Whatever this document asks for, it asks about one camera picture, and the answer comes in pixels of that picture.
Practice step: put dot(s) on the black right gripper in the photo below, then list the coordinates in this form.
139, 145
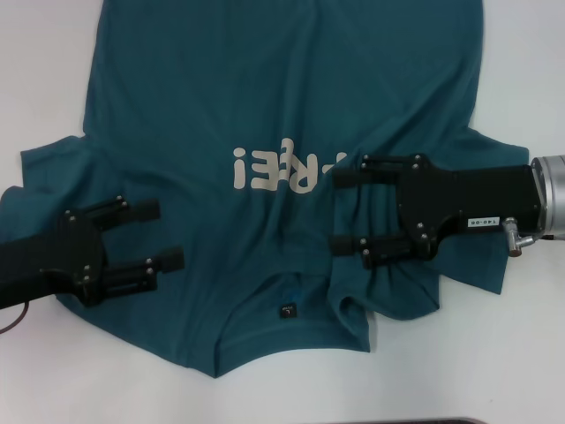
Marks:
476, 199

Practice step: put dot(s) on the teal t-shirt with beige print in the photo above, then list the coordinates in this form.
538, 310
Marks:
198, 110

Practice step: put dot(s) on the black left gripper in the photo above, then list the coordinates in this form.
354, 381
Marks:
66, 256

